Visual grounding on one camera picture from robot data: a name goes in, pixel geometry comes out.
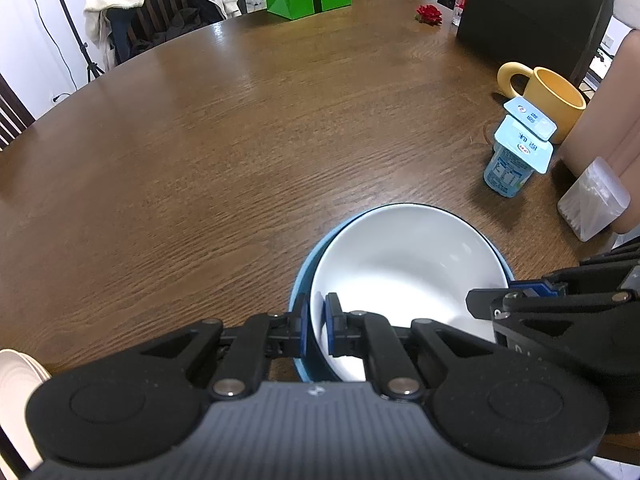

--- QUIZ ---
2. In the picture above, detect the blue bowl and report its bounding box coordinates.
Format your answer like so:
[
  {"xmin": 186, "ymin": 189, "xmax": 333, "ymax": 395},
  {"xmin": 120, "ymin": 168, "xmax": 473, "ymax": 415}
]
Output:
[{"xmin": 288, "ymin": 204, "xmax": 516, "ymax": 384}]

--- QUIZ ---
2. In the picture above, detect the white bowl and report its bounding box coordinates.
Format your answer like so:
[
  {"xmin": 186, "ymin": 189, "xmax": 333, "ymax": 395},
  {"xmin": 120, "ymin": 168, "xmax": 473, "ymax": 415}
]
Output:
[
  {"xmin": 305, "ymin": 202, "xmax": 514, "ymax": 281},
  {"xmin": 309, "ymin": 204, "xmax": 510, "ymax": 383}
]

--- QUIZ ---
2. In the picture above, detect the cream plate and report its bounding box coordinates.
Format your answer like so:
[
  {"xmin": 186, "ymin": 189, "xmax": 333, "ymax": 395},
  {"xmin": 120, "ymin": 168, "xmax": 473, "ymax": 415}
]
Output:
[{"xmin": 1, "ymin": 349, "xmax": 51, "ymax": 470}]

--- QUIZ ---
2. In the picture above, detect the yogurt cup front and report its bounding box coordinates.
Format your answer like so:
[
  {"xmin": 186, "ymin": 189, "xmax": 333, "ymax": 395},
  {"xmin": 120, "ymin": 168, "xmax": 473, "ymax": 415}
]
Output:
[{"xmin": 483, "ymin": 115, "xmax": 553, "ymax": 198}]

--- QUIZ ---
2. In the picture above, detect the yogurt cup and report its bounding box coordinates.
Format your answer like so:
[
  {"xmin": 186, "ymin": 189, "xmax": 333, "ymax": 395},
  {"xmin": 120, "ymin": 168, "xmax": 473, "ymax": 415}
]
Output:
[
  {"xmin": 503, "ymin": 96, "xmax": 556, "ymax": 141},
  {"xmin": 483, "ymin": 115, "xmax": 553, "ymax": 198}
]

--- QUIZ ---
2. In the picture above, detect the pink suitcase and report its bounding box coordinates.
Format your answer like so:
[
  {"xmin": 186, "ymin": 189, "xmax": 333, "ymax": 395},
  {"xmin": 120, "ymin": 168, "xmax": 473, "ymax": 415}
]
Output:
[{"xmin": 560, "ymin": 0, "xmax": 640, "ymax": 234}]

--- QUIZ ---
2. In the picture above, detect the yogurt cup back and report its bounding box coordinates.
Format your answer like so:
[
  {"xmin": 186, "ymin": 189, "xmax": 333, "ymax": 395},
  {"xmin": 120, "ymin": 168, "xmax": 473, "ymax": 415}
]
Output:
[{"xmin": 503, "ymin": 96, "xmax": 556, "ymax": 141}]

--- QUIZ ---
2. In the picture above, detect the yellow mug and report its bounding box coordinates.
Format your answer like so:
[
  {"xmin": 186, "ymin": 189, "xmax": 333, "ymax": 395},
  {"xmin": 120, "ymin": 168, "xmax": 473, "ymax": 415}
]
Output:
[{"xmin": 497, "ymin": 62, "xmax": 587, "ymax": 145}]

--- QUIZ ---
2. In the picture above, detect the black paper shopping bag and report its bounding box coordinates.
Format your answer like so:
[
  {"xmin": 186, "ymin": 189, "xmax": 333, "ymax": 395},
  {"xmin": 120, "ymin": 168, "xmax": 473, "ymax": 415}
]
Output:
[{"xmin": 457, "ymin": 0, "xmax": 613, "ymax": 86}]

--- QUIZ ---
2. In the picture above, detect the red rose flower head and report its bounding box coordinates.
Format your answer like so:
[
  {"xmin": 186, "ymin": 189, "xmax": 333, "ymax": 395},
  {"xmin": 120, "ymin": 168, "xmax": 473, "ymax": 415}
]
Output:
[{"xmin": 416, "ymin": 4, "xmax": 442, "ymax": 26}]

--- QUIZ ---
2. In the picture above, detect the studio light on tripod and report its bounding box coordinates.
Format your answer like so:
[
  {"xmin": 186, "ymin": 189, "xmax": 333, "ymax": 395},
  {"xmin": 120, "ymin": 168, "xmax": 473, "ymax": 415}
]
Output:
[{"xmin": 58, "ymin": 0, "xmax": 104, "ymax": 81}]

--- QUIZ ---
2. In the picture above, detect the wooden chair with clothes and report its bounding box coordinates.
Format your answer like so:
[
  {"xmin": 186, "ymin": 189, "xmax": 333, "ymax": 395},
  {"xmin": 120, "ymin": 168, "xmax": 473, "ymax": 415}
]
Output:
[{"xmin": 106, "ymin": 0, "xmax": 224, "ymax": 65}]

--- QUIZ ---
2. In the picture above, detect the dark wooden chair left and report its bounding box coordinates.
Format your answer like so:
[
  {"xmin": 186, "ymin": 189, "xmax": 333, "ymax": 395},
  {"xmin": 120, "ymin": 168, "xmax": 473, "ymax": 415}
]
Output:
[{"xmin": 0, "ymin": 75, "xmax": 35, "ymax": 151}]

